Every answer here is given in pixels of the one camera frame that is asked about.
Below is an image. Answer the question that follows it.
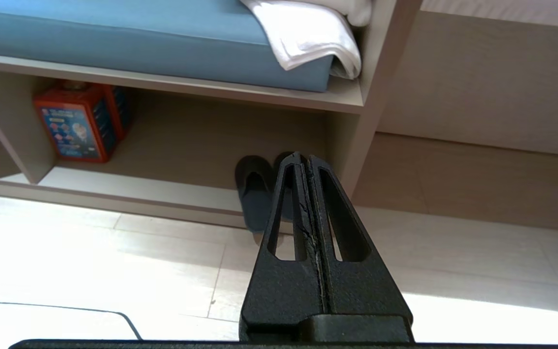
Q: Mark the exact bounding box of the white folded blanket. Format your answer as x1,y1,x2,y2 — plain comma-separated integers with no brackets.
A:
239,0,373,80

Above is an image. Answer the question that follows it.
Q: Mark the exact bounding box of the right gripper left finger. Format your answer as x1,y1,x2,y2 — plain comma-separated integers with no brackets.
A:
239,152,327,342

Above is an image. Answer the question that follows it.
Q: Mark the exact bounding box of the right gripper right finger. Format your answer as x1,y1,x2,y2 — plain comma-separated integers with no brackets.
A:
307,154,414,342

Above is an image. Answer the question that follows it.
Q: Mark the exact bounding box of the orange and blue toy box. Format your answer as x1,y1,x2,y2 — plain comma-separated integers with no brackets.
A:
33,81,132,163

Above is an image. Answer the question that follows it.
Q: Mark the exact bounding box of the dark blue slipper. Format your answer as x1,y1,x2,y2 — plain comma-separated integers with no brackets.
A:
234,155,277,234

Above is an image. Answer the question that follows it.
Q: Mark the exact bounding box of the blue mattress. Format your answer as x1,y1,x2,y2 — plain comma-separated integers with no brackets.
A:
0,0,334,93

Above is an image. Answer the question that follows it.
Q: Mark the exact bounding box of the beige wooden bed frame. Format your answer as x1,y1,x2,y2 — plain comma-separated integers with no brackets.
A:
0,0,424,229

